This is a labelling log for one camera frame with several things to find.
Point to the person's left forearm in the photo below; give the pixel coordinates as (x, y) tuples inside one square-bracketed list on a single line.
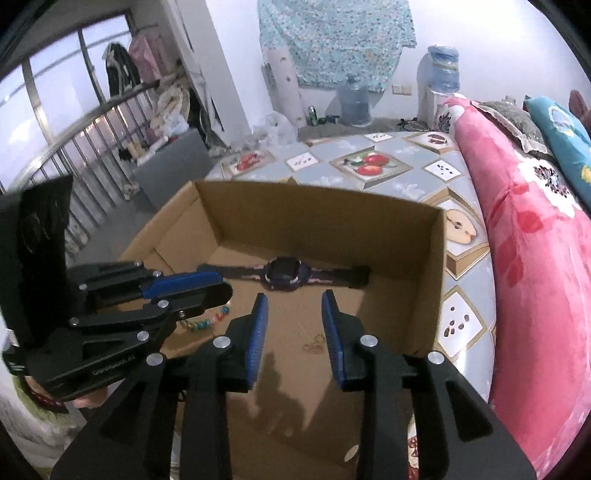
[(32, 424)]

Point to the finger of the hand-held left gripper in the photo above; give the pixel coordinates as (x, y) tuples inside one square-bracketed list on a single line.
[(203, 297), (184, 281)]

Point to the grey lace pillow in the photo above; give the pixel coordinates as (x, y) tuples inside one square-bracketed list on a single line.
[(508, 115)]

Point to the dark hanging garment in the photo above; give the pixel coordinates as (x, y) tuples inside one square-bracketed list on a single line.
[(120, 69)]

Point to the beige quilted clothes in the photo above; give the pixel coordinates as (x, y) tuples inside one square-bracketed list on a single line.
[(171, 101)]

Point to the dark eyeglasses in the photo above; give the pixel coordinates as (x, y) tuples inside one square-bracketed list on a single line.
[(415, 124)]

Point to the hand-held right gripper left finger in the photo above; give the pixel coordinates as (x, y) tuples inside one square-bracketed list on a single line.
[(258, 341)]

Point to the metal railing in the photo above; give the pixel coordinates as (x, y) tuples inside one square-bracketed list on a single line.
[(92, 152)]

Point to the pink floral blanket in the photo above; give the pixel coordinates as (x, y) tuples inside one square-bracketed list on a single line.
[(531, 277)]

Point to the floral cloth on wall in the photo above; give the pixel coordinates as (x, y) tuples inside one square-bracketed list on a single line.
[(332, 41)]

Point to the person's left hand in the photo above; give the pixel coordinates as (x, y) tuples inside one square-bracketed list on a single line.
[(90, 401)]

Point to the gold loop earring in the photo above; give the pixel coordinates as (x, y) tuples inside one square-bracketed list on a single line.
[(315, 345)]

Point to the white printed roll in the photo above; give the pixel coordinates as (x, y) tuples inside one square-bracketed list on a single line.
[(284, 87)]

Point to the white plastic bag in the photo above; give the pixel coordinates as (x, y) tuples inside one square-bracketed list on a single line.
[(274, 129)]

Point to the pink hanging garment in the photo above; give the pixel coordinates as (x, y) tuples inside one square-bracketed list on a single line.
[(147, 57)]

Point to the wall socket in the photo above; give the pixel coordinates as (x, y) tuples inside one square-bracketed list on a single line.
[(401, 89)]

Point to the brown cardboard box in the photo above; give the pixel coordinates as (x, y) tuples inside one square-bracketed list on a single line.
[(323, 221)]

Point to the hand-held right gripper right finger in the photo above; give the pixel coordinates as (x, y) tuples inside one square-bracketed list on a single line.
[(332, 337)]

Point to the window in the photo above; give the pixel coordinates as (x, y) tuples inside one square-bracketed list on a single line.
[(55, 78)]

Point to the dark purple wrist watch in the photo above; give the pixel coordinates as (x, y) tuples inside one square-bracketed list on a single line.
[(281, 272)]

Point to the water dispenser with blue bottle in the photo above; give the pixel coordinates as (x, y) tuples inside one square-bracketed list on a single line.
[(443, 74)]

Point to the teal printed pillow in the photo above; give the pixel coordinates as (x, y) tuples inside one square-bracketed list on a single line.
[(563, 134)]

